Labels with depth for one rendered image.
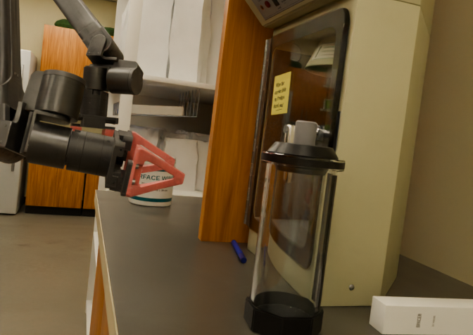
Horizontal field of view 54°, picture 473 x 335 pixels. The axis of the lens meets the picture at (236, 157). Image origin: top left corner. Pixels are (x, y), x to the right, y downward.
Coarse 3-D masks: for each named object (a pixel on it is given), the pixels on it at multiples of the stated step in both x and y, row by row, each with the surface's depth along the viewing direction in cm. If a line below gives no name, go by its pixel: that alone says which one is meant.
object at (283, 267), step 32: (320, 160) 55; (288, 192) 56; (320, 192) 56; (288, 224) 56; (320, 224) 57; (256, 256) 60; (288, 256) 56; (320, 256) 57; (256, 288) 59; (288, 288) 56; (320, 288) 58
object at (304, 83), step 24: (312, 24) 78; (336, 24) 70; (288, 48) 86; (312, 48) 77; (336, 48) 69; (312, 72) 76; (336, 72) 68; (312, 96) 75; (336, 96) 68; (264, 120) 94; (288, 120) 83; (312, 120) 74; (264, 144) 93; (264, 168) 92
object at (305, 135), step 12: (300, 120) 59; (300, 132) 59; (312, 132) 59; (276, 144) 58; (288, 144) 57; (300, 144) 56; (312, 144) 59; (312, 156) 55; (324, 156) 56; (336, 156) 58
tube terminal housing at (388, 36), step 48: (336, 0) 73; (384, 0) 69; (432, 0) 84; (384, 48) 69; (384, 96) 70; (384, 144) 71; (336, 192) 69; (384, 192) 72; (336, 240) 70; (384, 240) 72; (336, 288) 70; (384, 288) 76
